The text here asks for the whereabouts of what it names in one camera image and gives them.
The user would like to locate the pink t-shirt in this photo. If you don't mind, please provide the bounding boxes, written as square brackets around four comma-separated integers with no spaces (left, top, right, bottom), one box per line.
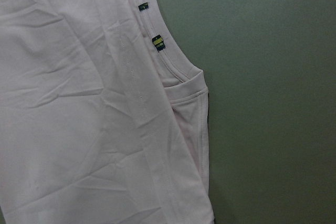
[1,0,215,223]

